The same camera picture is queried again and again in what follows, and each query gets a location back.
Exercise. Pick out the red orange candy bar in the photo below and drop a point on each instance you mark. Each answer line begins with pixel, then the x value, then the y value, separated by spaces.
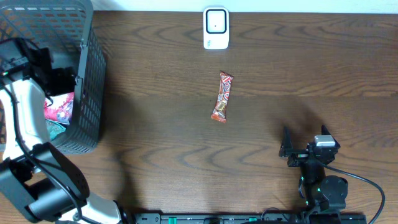
pixel 219 112

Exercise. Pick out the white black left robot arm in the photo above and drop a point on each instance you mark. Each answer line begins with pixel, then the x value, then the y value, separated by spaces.
pixel 36 177

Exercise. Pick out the white barcode scanner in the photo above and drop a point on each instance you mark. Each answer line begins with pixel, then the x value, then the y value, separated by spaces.
pixel 215 28

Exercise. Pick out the red purple snack packet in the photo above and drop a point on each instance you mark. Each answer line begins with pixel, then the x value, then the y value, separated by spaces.
pixel 59 108

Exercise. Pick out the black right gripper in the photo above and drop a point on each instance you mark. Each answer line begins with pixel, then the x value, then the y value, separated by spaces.
pixel 286 145

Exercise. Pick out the grey plastic mesh basket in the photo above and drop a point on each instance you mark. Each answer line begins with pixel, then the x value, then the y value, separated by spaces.
pixel 65 27

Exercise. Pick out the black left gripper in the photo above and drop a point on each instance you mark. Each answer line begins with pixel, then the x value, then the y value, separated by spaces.
pixel 62 79

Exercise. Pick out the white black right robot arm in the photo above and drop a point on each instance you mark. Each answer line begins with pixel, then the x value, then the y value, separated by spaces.
pixel 324 194

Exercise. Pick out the black mounting rail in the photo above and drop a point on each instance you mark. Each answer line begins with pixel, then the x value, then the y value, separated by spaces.
pixel 156 218

